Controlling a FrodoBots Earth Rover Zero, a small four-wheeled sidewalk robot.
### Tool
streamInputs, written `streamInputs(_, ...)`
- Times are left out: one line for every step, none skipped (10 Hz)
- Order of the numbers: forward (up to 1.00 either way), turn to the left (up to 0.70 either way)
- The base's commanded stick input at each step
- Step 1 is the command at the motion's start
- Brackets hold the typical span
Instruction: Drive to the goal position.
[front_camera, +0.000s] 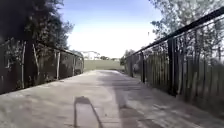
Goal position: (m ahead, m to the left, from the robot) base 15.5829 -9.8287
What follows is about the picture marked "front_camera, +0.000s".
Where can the grey paved bridge path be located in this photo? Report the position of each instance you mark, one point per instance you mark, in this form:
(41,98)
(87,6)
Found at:
(93,83)

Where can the dark bush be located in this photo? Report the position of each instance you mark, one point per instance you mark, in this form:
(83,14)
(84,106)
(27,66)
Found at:
(125,57)

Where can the white building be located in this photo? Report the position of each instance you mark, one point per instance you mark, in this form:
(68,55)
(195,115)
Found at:
(90,55)

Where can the grass field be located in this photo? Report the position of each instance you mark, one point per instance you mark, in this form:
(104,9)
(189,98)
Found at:
(103,65)

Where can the group of leafy trees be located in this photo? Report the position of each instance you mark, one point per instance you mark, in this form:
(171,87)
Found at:
(180,13)

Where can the dark railing with pale posts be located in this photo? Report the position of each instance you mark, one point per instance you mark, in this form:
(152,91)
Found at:
(58,64)

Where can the black metal railing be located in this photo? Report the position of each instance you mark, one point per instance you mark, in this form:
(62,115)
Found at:
(172,68)

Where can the large dark tree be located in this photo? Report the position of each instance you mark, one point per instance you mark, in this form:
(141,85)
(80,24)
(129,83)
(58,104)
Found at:
(33,20)

